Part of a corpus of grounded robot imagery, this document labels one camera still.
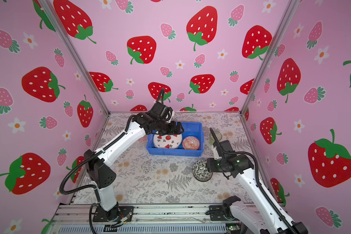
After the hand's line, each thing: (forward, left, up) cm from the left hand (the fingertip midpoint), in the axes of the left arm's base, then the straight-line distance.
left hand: (179, 130), depth 78 cm
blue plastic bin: (+20, -11, -23) cm, 32 cm away
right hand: (-15, -16, -10) cm, 24 cm away
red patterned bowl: (+6, -7, -22) cm, 24 cm away
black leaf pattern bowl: (-14, -12, -19) cm, 27 cm away
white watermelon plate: (+7, +8, -21) cm, 23 cm away
